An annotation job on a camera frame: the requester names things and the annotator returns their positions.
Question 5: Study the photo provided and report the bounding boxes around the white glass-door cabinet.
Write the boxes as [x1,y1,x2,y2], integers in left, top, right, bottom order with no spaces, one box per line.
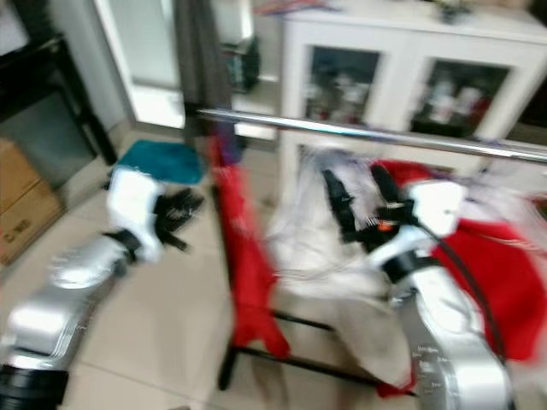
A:
[278,7,547,206]

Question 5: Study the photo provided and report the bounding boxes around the brown cardboard box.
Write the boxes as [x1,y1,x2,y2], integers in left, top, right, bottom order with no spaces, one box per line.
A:
[0,179,66,264]
[0,141,44,214]

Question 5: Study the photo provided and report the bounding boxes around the black clothes rack frame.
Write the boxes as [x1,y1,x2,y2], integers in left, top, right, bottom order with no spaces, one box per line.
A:
[216,307,420,401]

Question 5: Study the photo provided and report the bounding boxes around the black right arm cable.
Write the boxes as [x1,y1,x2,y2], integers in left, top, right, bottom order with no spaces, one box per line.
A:
[417,220,503,360]

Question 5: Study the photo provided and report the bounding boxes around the red garment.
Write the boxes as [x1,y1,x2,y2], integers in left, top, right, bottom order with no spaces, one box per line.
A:
[376,158,547,398]
[209,137,293,360]

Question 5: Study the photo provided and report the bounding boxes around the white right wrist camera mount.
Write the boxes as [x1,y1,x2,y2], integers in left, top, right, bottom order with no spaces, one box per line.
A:
[366,179,469,272]

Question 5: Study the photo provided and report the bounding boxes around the dark printed box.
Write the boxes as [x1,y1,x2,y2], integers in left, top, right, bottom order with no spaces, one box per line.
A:
[222,36,262,93]

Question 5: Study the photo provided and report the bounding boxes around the teal floor mat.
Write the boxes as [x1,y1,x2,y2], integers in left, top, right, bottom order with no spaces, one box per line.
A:
[118,141,206,185]

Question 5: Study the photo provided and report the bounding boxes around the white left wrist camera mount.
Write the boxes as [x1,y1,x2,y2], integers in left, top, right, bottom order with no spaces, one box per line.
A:
[107,167,168,264]

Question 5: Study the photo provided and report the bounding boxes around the white jeans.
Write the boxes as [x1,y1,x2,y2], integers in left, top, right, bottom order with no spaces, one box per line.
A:
[265,147,415,390]

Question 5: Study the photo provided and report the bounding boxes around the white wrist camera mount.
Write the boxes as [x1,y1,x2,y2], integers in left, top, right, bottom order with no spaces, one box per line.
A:
[107,167,168,264]
[366,179,469,272]

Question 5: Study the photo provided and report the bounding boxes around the white glass door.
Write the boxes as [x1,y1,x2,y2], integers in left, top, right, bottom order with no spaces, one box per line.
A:
[94,0,187,129]

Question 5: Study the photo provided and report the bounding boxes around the black side table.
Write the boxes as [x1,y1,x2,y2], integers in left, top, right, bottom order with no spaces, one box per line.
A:
[0,38,119,167]

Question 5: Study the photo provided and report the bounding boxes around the grey curtain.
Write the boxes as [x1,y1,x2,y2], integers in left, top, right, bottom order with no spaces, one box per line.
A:
[174,0,233,142]

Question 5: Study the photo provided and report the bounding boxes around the chrome clothes rack rail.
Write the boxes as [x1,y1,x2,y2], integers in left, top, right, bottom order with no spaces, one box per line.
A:
[197,106,547,165]

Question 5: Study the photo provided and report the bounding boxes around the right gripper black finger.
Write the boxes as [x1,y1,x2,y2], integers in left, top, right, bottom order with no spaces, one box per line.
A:
[322,169,362,240]
[370,164,409,214]

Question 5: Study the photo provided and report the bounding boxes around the grey black figurine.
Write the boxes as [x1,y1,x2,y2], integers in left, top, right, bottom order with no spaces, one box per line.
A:
[434,0,473,23]

